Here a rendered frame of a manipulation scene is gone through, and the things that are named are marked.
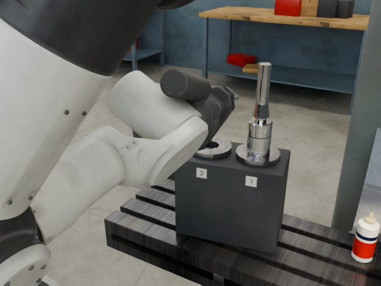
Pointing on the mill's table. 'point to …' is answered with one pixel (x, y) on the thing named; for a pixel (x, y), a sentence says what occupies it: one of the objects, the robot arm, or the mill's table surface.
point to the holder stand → (232, 195)
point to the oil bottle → (365, 239)
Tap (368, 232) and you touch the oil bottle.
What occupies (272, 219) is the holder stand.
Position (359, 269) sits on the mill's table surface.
